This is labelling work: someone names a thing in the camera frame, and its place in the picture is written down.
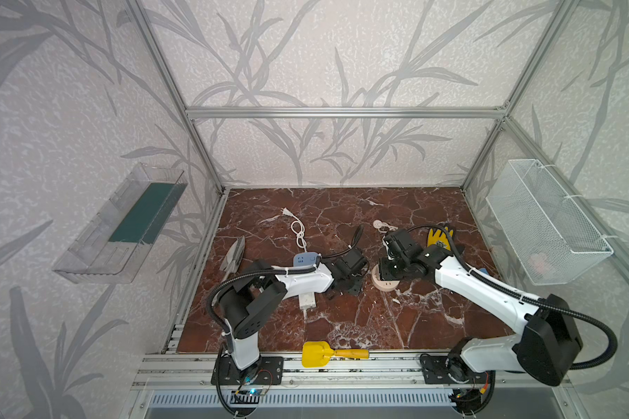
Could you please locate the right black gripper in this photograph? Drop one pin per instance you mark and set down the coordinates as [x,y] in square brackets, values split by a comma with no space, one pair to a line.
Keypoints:
[383,271]

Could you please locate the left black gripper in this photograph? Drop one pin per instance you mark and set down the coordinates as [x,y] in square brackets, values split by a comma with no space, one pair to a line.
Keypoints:
[359,281]

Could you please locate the white charger plug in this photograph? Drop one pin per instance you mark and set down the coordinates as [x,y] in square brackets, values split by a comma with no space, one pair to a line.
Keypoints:
[307,301]

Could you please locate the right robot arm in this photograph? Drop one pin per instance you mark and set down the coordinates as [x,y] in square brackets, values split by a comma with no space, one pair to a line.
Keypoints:
[545,342]

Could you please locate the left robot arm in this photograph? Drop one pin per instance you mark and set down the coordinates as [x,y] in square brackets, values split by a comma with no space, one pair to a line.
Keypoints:
[243,305]

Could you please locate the pink round power strip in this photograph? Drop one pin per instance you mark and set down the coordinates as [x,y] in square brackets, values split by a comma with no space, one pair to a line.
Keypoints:
[383,285]

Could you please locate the blue square power strip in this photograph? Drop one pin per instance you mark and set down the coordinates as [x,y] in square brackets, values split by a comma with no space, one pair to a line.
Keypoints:
[306,259]

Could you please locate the yellow black work glove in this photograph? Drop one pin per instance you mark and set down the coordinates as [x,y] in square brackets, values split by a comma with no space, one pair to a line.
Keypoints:
[439,237]

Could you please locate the yellow toy shovel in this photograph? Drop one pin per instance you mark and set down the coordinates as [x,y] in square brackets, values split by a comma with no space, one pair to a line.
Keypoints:
[317,354]

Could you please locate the grey metal trowel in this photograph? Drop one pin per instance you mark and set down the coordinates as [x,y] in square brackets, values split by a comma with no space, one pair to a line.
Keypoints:
[233,258]

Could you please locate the white wire basket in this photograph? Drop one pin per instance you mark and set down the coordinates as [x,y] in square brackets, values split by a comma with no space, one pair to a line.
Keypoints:
[550,234]

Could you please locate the aluminium front rail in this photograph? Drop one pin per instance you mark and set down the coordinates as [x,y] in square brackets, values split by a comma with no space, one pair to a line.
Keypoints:
[392,369]

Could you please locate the clear plastic wall shelf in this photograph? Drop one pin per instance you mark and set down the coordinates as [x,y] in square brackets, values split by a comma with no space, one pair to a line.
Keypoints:
[117,241]

